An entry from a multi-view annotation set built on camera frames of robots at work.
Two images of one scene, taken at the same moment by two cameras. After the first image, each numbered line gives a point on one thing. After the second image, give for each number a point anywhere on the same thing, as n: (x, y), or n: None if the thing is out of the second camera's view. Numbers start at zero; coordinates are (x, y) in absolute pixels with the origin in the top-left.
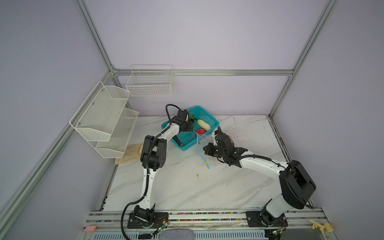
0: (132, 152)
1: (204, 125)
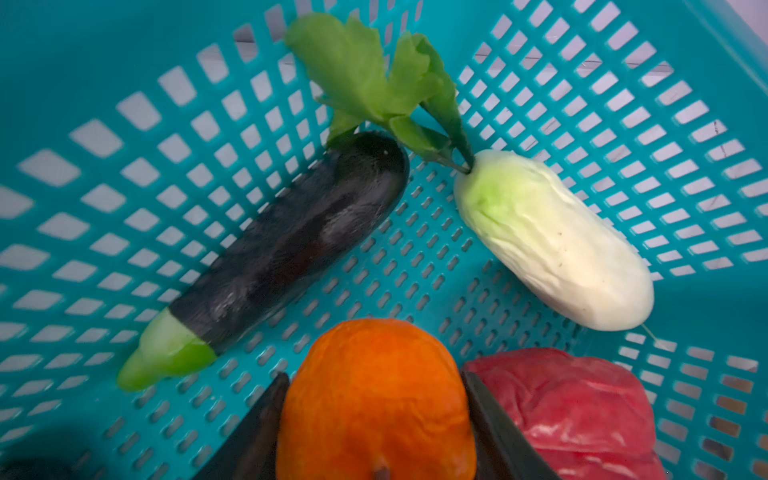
0: None
1: (553, 241)
